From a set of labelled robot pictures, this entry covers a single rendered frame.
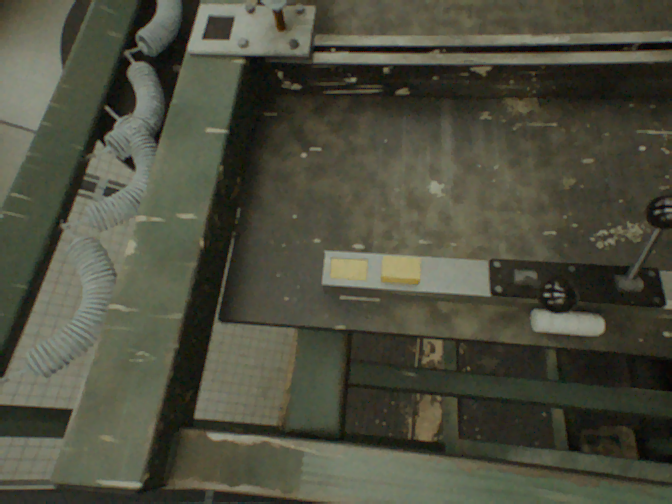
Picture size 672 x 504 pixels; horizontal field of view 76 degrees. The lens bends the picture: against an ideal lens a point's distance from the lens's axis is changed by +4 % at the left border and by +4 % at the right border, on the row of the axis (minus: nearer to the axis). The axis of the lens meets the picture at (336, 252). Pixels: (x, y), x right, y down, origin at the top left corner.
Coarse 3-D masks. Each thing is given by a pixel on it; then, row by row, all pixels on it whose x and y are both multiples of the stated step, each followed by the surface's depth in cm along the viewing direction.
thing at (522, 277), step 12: (516, 276) 54; (528, 276) 52; (540, 288) 44; (552, 288) 43; (564, 288) 42; (576, 288) 43; (540, 300) 44; (552, 300) 43; (564, 300) 42; (576, 300) 42; (552, 312) 44; (564, 312) 43
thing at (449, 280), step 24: (432, 264) 57; (456, 264) 57; (480, 264) 56; (336, 288) 58; (360, 288) 57; (384, 288) 56; (408, 288) 56; (432, 288) 56; (456, 288) 55; (480, 288) 55; (600, 312) 56; (624, 312) 55; (648, 312) 55
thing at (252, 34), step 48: (192, 48) 66; (240, 48) 66; (288, 48) 65; (336, 48) 70; (384, 48) 69; (432, 48) 69; (480, 48) 68; (528, 48) 67; (576, 48) 66; (624, 48) 66; (480, 96) 72; (528, 96) 71; (576, 96) 70; (624, 96) 70
